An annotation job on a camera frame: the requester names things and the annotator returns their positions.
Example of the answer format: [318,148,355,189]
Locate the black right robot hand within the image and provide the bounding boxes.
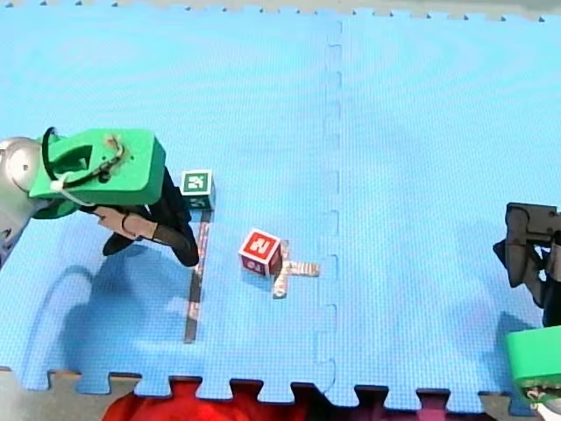
[492,202,561,328]

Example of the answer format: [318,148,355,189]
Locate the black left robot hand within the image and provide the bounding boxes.
[80,165,202,268]

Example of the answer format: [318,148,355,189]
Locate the green cube white marks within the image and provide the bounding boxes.
[180,168,217,211]

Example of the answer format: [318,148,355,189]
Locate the red cube white marks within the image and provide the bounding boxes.
[238,227,283,277]

